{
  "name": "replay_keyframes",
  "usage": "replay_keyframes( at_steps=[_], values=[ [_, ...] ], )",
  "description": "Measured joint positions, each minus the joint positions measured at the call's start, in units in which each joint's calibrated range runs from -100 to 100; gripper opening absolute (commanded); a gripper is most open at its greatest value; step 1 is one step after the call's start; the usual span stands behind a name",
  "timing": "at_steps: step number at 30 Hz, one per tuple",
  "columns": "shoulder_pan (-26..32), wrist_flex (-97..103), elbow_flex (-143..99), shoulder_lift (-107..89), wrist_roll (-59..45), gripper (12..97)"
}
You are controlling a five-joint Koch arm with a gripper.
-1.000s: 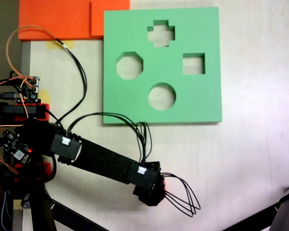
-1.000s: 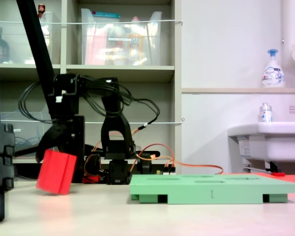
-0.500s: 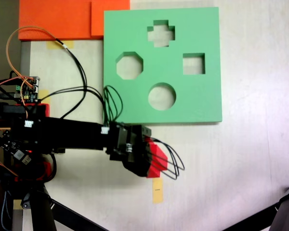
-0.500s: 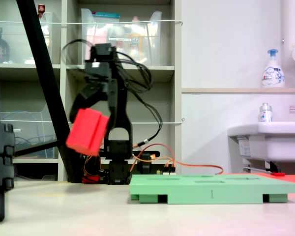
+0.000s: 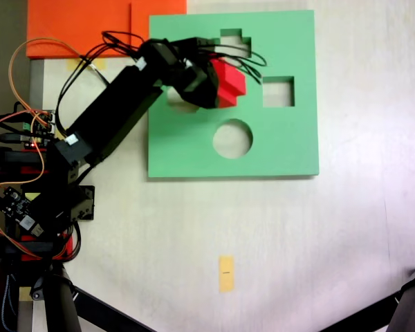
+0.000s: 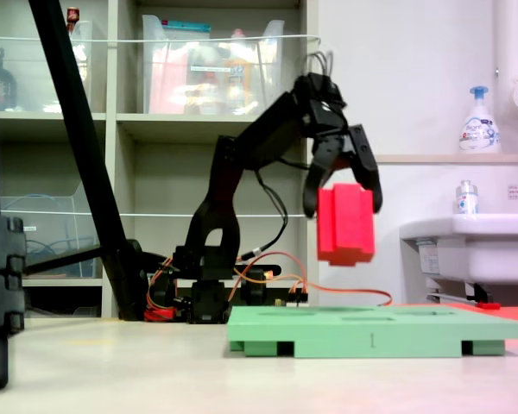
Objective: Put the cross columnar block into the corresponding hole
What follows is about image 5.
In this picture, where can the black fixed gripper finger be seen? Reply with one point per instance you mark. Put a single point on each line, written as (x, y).
(209, 95)

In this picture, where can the red cross columnar block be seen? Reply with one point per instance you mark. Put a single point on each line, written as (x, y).
(231, 84)

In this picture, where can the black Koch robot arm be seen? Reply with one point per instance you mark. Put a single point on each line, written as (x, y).
(117, 110)

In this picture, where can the green shape hole board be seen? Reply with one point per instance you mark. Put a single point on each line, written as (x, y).
(283, 145)

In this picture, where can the orange flat block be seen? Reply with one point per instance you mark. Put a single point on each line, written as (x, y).
(79, 24)

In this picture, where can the yellow tape piece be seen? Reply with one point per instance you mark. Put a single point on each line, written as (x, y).
(86, 64)

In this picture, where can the circuit board with green connector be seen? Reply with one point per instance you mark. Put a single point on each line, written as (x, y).
(38, 124)

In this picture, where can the long yellow tape strip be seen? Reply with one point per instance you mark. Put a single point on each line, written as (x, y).
(226, 273)

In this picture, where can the small labelled module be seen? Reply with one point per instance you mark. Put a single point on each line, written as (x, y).
(30, 224)

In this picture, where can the black round-part circuit board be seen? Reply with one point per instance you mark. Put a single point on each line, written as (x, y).
(12, 204)

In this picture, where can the red printed base clamp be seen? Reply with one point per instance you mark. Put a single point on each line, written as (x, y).
(46, 247)

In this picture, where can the black tripod with long legs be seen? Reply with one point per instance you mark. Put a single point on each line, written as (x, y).
(58, 304)

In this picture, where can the black notched tripod leg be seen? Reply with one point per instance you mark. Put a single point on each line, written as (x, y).
(409, 304)

